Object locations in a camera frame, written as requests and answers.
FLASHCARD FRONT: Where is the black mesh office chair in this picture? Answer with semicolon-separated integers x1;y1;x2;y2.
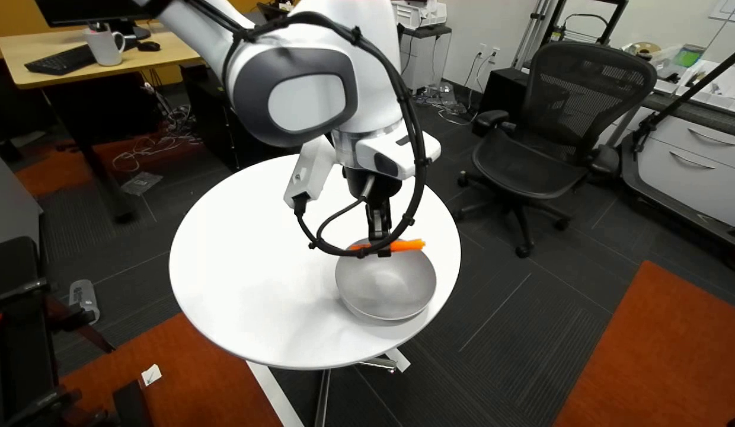
456;41;660;260

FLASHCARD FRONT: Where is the light wooden desk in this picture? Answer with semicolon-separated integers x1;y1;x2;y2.
0;16;204;225

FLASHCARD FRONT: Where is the white drawer cabinet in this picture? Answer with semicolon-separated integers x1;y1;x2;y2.
637;112;735;232

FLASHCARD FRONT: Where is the white mug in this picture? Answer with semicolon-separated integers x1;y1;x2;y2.
83;21;130;69

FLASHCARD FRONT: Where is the clear plastic bottle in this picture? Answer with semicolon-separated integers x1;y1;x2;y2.
68;277;105;327

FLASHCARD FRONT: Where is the black floor box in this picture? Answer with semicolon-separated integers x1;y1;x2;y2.
480;67;539;119

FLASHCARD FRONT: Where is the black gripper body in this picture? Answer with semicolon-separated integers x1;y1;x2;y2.
341;167;403;211

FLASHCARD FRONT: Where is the black slanted tripod pole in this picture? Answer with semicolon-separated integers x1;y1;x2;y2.
632;43;735;155

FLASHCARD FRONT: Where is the black cable bundle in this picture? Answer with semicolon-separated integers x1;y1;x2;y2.
184;0;429;256

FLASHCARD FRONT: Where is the orange carrot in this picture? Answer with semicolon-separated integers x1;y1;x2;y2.
346;234;429;256

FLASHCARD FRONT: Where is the small white paper slip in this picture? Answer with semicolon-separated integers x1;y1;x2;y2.
139;364;167;390

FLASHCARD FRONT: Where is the black equipment stand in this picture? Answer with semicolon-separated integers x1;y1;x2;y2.
0;234;96;427

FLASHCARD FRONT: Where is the white table base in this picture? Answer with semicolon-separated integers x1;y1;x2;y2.
248;346;415;427

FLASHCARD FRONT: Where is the black monitor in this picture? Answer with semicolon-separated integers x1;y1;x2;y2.
33;0;169;43

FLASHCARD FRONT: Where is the black keyboard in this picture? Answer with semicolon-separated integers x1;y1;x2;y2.
22;43;102;78

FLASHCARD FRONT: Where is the grey round bowl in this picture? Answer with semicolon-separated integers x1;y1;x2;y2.
334;244;439;324

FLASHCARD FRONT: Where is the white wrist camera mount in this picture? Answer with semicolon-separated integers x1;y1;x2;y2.
283;138;339;213

